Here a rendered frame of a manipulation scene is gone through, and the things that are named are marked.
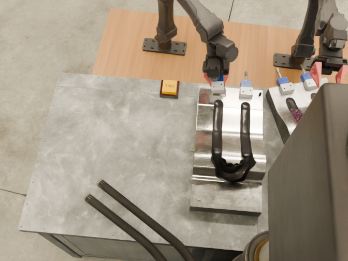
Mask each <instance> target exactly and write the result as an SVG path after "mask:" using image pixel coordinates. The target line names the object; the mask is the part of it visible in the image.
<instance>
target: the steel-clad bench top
mask: <svg viewBox="0 0 348 261"><path fill-rule="evenodd" d="M200 85H202V86H210V84H204V83H194V84H193V83H190V82H180V85H179V96H178V99H174V98H161V97H160V89H161V80H151V79H138V78H124V77H111V76H98V75H85V74H71V73H64V72H60V73H59V76H58V79H57V83H56V87H55V90H54V94H53V98H52V102H51V106H50V109H49V113H48V117H47V121H46V124H45V129H44V132H43V135H42V139H41V143H40V147H39V150H38V154H37V158H36V162H35V166H34V170H33V173H32V177H31V181H30V185H29V187H28V191H27V195H26V199H25V203H24V207H23V210H22V214H21V218H20V222H19V226H18V230H26V231H37V232H43V233H54V234H65V235H76V236H87V237H97V238H108V239H119V240H130V241H135V239H133V238H132V237H131V236H130V235H128V234H127V233H126V232H124V231H123V230H122V229H121V228H119V227H118V226H116V225H115V224H114V223H113V222H112V221H110V220H109V219H108V218H106V217H105V216H104V215H103V214H101V213H100V212H99V211H98V210H96V209H95V208H94V207H93V206H91V205H90V204H89V203H88V202H86V201H85V200H84V199H83V197H84V195H85V194H86V193H89V194H91V195H92V196H93V197H95V198H96V199H97V200H99V201H100V202H101V203H102V204H104V205H105V206H106V207H107V208H109V209H110V210H111V211H113V212H114V213H115V214H116V215H118V216H119V217H120V218H122V219H123V220H124V221H126V222H127V223H128V224H129V225H131V226H132V227H133V228H134V229H136V230H137V231H139V232H140V233H141V234H143V235H144V236H145V237H146V238H147V239H149V240H150V241H151V242H152V243H162V244H170V243H169V242H167V241H166V240H165V239H164V238H162V237H161V236H160V235H159V234H157V233H156V232H155V231H154V230H152V229H151V228H150V227H149V226H148V225H146V224H145V223H144V222H143V221H141V220H140V219H139V218H137V217H136V216H135V215H133V214H132V213H131V212H130V211H129V210H127V209H126V208H125V207H124V206H122V205H121V204H120V203H119V202H117V201H116V200H115V199H114V198H112V197H111V196H110V195H109V194H107V193H106V192H105V191H104V190H102V189H101V188H100V187H99V186H98V185H97V184H96V183H97V181H98V180H99V179H103V180H104V181H105V182H107V183H108V184H109V185H110V186H112V187H113V188H114V189H115V190H117V191H118V192H119V193H121V194H122V195H123V196H124V197H126V198H127V199H128V200H129V201H131V202H132V203H133V204H135V205H136V206H137V207H138V208H140V209H141V210H142V211H143V212H145V213H146V214H147V215H148V216H150V217H151V218H152V219H154V220H155V221H156V222H158V223H159V224H160V225H162V226H163V227H164V228H165V229H167V230H168V231H169V232H170V233H172V234H173V235H174V236H175V237H177V238H178V239H179V240H180V241H181V242H182V243H183V244H184V245H185V246H191V247H201V248H212V249H223V250H234V251H244V248H245V246H246V245H247V244H248V243H249V242H250V240H251V239H252V238H253V237H254V236H256V235H257V234H259V233H261V232H263V231H266V230H268V171H269V169H270V168H271V166H272V164H273V163H274V161H275V160H276V158H277V156H278V155H279V153H280V152H281V150H282V148H283V147H284V144H283V141H282V138H281V135H280V133H279V130H278V127H277V125H276V122H275V119H274V117H273V114H272V111H271V109H270V106H269V103H268V100H267V97H266V93H267V91H268V89H264V88H253V89H254V90H262V91H263V141H264V148H265V155H266V173H265V176H264V178H263V180H262V213H261V215H260V216H259V217H258V216H247V215H235V214H225V213H213V212H202V211H191V210H190V198H191V185H192V171H193V158H194V152H192V151H189V149H192V148H194V144H195V131H196V118H197V104H198V92H199V86H200ZM192 95H193V96H192Z"/></svg>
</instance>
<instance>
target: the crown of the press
mask: <svg viewBox="0 0 348 261"><path fill-rule="evenodd" d="M268 230H269V261H348V84H345V83H332V82H327V83H324V84H323V85H321V86H320V88H319V90H318V91H317V93H316V94H315V96H314V97H313V99H312V101H311V102H310V104H309V106H308V107H307V109H306V111H305V112H304V114H303V116H302V117H301V119H300V120H299V122H298V124H297V125H296V127H295V129H294V130H293V132H292V133H291V135H290V137H289V138H288V140H287V142H286V143H285V145H284V147H283V148H282V150H281V152H280V153H279V155H278V156H277V158H276V159H275V161H274V163H273V164H272V166H271V168H270V169H269V171H268Z"/></svg>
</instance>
